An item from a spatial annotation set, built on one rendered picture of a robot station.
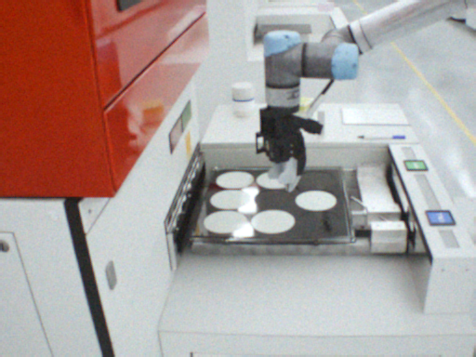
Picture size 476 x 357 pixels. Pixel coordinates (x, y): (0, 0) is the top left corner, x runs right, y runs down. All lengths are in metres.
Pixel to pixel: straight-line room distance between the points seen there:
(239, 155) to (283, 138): 0.40
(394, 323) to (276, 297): 0.25
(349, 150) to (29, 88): 1.03
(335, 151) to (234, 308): 0.59
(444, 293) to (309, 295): 0.28
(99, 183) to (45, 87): 0.14
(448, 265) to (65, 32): 0.78
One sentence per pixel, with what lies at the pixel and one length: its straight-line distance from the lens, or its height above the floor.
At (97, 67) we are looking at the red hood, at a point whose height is 1.39.
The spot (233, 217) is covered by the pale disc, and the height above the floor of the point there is 0.90.
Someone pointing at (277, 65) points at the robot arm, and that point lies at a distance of 1.06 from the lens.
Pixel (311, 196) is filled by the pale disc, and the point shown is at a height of 0.90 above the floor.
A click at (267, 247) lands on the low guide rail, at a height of 0.84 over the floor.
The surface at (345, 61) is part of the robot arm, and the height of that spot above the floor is 1.28.
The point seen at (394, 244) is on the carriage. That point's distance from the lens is 1.19.
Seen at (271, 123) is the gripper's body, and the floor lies 1.14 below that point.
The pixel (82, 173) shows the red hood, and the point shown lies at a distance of 0.66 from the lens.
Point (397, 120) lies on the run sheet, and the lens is 1.65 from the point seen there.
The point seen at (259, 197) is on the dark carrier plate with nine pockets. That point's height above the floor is 0.90.
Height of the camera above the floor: 1.52
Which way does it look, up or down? 26 degrees down
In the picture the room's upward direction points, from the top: 4 degrees counter-clockwise
